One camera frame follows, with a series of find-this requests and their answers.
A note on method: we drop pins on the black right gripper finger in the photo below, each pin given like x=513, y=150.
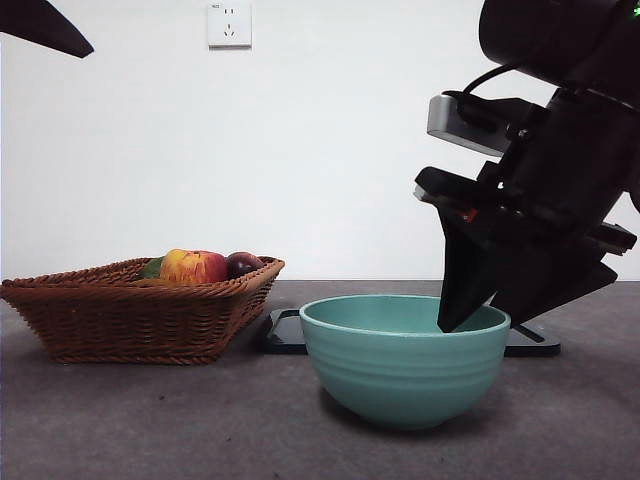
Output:
x=470, y=280
x=555, y=285

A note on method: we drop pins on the white wall socket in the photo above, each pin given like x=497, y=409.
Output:
x=230, y=25

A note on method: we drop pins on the teal ribbed bowl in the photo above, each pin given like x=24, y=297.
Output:
x=400, y=380

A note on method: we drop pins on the dark red plum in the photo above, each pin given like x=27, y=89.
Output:
x=242, y=265

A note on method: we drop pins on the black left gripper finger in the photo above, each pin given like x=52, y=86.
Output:
x=40, y=25

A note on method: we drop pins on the brown wicker basket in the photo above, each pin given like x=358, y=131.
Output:
x=125, y=325

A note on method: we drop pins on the red yellow apple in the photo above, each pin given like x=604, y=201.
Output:
x=192, y=267

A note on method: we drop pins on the dark rectangular tray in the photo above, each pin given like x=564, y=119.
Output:
x=535, y=350

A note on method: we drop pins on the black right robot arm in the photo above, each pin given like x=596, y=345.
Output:
x=550, y=35

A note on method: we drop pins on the green fruit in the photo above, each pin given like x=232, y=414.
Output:
x=151, y=270

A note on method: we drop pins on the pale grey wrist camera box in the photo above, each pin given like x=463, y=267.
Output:
x=445, y=120

